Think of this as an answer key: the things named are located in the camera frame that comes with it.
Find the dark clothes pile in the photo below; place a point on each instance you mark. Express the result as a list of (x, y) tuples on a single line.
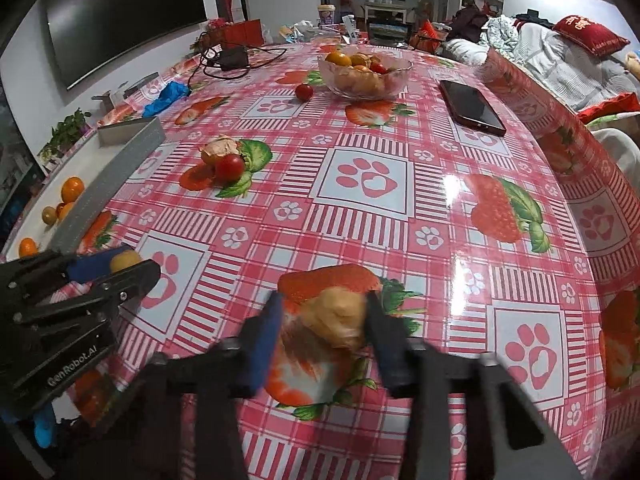
[(470, 20)]

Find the white shallow tray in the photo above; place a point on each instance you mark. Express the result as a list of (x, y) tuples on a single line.
[(120, 170)]

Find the person's left hand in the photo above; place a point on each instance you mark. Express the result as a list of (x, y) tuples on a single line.
[(44, 427)]

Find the red cherry tomato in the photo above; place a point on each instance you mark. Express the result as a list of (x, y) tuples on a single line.
[(303, 92), (230, 167), (380, 68)]

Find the black television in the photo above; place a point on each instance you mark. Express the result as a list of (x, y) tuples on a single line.
[(125, 15)]

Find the white plastic chair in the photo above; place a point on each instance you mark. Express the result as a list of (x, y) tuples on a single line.
[(617, 150)]

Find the white quilted sofa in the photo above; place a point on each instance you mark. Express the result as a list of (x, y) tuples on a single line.
[(550, 65)]

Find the dark display cabinet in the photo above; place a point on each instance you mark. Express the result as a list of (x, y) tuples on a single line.
[(17, 175)]

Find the grey flat box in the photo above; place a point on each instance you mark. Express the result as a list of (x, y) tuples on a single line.
[(141, 84)]

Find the peeled orange pieces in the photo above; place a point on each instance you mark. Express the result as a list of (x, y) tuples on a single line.
[(356, 84)]

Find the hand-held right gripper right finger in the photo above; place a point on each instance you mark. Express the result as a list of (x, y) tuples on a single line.
[(387, 345)]

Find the open cardboard box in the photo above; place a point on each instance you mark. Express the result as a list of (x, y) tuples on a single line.
[(107, 101)]

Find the red embroidered pillow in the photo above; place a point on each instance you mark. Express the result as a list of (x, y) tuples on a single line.
[(590, 35)]

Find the large orange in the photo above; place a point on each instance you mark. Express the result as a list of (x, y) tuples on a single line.
[(72, 188)]

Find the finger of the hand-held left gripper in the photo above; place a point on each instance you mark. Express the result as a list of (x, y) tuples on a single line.
[(90, 265), (135, 282)]

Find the patterned blanket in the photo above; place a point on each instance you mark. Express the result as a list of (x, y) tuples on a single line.
[(501, 31)]

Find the black box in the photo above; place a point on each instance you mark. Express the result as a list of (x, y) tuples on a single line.
[(389, 31)]

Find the lidded paper cup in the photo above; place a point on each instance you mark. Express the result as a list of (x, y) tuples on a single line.
[(327, 14)]

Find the small orange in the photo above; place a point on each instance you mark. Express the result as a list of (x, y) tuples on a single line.
[(65, 210), (359, 59)]

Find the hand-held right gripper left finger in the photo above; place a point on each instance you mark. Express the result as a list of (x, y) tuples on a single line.
[(262, 345)]

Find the clear plastic bag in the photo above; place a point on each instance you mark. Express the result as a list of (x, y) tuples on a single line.
[(300, 31)]

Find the white side table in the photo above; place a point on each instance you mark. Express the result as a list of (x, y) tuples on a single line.
[(387, 9)]

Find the blue cloth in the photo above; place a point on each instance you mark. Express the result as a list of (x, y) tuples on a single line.
[(167, 97)]

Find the black smartphone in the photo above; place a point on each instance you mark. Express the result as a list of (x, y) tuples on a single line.
[(472, 107)]

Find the red checked printed tablecloth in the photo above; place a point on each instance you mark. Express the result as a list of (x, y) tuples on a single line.
[(370, 180)]

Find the green potted plant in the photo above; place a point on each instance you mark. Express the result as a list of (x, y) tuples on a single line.
[(65, 135)]

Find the black power adapter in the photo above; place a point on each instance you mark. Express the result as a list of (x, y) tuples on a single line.
[(232, 58)]

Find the glass bowl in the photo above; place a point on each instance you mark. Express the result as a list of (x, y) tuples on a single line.
[(365, 85)]

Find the red gift box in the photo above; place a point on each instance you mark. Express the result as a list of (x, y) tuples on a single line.
[(243, 33)]

